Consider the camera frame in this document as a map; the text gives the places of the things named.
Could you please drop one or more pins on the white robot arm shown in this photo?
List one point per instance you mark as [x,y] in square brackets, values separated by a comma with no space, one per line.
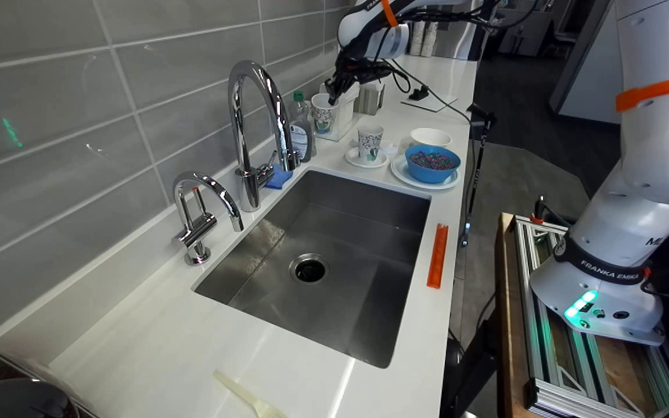
[595,276]

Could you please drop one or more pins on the blue bowl of beads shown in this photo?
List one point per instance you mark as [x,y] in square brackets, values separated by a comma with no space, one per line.
[431,163]

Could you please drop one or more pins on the orange tape strip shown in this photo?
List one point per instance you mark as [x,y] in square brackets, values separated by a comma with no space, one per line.
[437,256]

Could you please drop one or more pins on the stainless steel sink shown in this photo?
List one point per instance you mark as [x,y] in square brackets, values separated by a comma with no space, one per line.
[330,264]

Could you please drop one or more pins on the tall chrome faucet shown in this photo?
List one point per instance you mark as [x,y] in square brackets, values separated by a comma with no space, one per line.
[258,127]

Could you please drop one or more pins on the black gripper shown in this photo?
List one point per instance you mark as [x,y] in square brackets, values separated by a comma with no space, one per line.
[345,78]

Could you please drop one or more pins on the green cap soap bottle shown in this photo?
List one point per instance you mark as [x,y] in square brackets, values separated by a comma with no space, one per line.
[303,128]

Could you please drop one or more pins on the white plate under bowl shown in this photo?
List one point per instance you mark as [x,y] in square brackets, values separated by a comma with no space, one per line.
[401,170]

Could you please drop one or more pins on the small chrome faucet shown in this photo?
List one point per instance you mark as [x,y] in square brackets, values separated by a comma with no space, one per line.
[196,219]

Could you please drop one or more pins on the white bowl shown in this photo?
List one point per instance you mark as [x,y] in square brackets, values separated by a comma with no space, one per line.
[431,136]

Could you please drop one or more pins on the black tripod stand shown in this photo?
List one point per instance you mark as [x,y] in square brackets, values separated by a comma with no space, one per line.
[478,128]

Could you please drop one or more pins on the blue sponge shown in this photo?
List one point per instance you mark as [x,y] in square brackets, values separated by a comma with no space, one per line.
[279,179]

